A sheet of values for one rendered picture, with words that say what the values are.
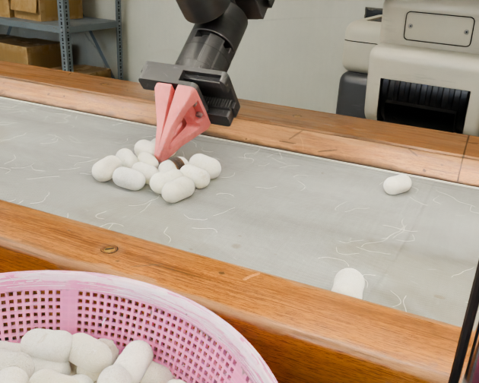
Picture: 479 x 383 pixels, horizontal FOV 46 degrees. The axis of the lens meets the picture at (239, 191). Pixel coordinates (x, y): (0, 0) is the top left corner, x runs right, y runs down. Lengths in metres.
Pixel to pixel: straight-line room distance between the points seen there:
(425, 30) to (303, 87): 1.69
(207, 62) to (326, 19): 2.09
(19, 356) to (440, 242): 0.34
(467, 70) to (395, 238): 0.63
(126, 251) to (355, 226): 0.21
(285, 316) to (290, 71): 2.50
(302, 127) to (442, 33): 0.50
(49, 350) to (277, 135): 0.42
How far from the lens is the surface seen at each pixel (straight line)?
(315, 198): 0.56
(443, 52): 1.12
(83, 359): 0.35
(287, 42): 2.79
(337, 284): 0.39
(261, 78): 2.88
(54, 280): 0.37
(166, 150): 0.60
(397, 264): 0.46
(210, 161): 0.57
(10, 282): 0.38
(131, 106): 0.79
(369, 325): 0.34
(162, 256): 0.39
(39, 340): 0.36
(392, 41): 1.16
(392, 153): 0.66
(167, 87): 0.61
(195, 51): 0.64
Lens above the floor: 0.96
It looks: 23 degrees down
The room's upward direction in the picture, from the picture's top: 3 degrees clockwise
